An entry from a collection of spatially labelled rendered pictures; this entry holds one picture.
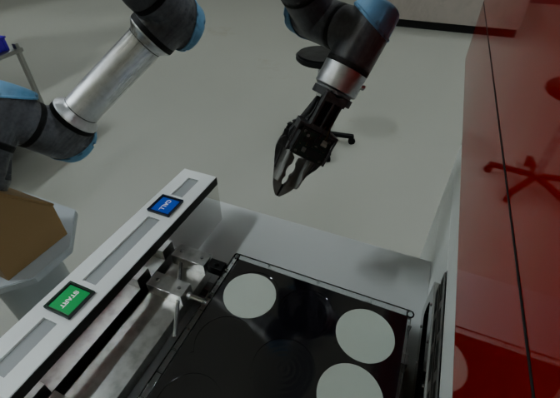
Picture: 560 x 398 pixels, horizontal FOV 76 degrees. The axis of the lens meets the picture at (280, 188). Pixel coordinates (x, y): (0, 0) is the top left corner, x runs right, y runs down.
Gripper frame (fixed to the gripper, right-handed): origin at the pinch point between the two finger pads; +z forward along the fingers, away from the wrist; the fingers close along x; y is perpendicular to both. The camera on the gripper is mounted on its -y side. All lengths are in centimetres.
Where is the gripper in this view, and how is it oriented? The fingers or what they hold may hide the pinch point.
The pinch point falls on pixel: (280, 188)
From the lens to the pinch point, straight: 68.4
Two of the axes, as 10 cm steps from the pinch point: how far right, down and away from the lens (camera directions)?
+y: 0.2, 3.2, -9.5
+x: 8.9, 4.3, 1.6
